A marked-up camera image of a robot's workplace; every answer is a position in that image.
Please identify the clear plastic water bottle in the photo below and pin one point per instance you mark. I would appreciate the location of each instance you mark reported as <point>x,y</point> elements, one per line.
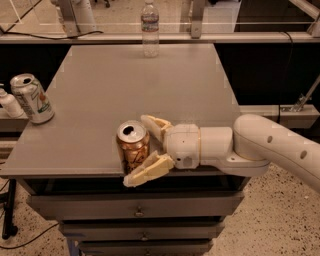
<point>150,29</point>

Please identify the grey drawer cabinet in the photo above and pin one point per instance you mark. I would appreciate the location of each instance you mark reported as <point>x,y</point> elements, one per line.
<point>99,87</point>

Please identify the bottom grey drawer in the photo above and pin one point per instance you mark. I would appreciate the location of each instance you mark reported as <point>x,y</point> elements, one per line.
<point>147,248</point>

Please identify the grey metal rail frame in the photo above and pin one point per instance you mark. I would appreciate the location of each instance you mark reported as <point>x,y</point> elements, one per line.
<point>179,20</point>

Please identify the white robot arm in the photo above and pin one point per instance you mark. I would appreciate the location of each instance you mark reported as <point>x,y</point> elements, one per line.
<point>245,149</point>

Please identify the middle grey drawer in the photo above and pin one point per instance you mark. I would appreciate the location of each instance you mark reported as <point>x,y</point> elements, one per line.
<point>142,231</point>

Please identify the orange soda can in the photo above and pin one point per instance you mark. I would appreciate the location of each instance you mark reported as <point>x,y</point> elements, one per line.
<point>133,144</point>

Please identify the grey drawer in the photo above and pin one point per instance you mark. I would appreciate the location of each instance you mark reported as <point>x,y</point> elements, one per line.
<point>127,206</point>
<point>147,248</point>
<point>142,231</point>

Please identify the top grey drawer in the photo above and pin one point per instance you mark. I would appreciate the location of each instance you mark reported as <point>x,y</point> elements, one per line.
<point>127,206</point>

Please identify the white green soda can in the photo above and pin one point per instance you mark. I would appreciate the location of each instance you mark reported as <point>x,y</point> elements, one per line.
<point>32,98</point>

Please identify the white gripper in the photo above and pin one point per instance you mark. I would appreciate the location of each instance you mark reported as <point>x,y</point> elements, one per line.
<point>182,144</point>

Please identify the black stand leg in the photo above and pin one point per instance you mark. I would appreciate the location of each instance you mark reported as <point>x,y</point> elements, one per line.
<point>7,199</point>

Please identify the small white bottle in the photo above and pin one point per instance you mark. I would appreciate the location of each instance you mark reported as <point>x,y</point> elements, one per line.
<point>10,104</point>

